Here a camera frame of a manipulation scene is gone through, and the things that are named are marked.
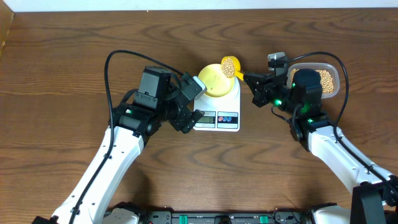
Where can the pale yellow bowl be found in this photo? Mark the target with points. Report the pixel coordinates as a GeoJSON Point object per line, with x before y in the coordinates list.
{"type": "Point", "coordinates": [216, 82]}

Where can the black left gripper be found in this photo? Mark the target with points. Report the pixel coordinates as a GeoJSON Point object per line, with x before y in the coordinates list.
{"type": "Point", "coordinates": [186, 119]}

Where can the yellow measuring scoop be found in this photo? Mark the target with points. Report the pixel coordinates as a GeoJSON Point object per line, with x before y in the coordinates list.
{"type": "Point", "coordinates": [238, 74]}

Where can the soybeans in container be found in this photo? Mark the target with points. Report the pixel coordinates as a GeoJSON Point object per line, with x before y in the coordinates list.
{"type": "Point", "coordinates": [310, 79]}

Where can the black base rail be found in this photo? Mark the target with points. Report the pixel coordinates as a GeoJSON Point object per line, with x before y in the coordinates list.
{"type": "Point", "coordinates": [217, 217]}

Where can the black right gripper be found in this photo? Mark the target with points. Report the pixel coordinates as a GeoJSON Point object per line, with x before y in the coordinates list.
{"type": "Point", "coordinates": [265, 79]}

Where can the soybeans in scoop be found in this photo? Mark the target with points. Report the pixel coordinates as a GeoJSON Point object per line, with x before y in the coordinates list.
{"type": "Point", "coordinates": [228, 68]}

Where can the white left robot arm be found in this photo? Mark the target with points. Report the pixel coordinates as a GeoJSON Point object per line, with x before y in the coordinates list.
{"type": "Point", "coordinates": [123, 142]}

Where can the white digital kitchen scale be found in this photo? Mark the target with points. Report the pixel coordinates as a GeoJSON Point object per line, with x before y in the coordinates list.
{"type": "Point", "coordinates": [220, 113]}

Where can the clear plastic container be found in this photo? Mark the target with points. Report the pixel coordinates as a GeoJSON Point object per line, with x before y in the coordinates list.
{"type": "Point", "coordinates": [330, 80]}

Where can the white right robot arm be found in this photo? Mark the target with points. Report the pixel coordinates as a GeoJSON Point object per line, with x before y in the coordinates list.
{"type": "Point", "coordinates": [370, 186]}

